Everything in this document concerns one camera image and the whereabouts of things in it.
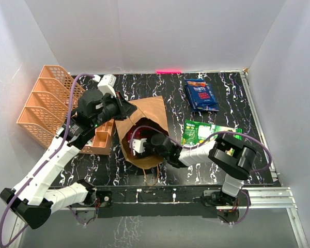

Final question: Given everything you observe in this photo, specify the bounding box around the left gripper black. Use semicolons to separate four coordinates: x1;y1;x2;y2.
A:
92;90;137;128

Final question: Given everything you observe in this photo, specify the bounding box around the red snack packet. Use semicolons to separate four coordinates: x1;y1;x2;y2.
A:
127;129;145;143

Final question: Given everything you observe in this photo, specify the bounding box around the brown paper bag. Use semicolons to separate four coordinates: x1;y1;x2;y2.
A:
115;96;168;171

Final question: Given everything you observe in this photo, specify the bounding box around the green snack packet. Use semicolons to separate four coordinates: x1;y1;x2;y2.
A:
181;120;242;146

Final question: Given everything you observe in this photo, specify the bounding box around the blue burts chips packet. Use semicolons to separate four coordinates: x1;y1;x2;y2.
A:
184;79;219;112

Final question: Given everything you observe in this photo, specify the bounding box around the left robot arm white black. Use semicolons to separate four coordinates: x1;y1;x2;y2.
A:
0;90;137;229

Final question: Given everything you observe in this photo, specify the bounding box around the pink tape strip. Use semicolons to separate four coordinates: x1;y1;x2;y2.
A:
156;68;181;74

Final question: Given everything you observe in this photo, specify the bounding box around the orange plastic file organizer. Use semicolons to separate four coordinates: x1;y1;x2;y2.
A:
17;65;115;155

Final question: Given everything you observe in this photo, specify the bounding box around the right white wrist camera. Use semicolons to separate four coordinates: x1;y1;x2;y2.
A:
132;138;147;156

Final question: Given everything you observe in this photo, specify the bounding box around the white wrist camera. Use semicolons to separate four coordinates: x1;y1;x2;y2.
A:
92;74;116;98
132;138;147;156

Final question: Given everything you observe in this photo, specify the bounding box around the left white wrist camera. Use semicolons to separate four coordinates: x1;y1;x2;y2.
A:
92;74;116;98

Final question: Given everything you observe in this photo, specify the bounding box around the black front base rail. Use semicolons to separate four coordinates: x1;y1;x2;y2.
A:
97;185;220;218

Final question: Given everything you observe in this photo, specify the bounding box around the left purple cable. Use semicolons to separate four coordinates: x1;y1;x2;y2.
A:
0;73;101;247

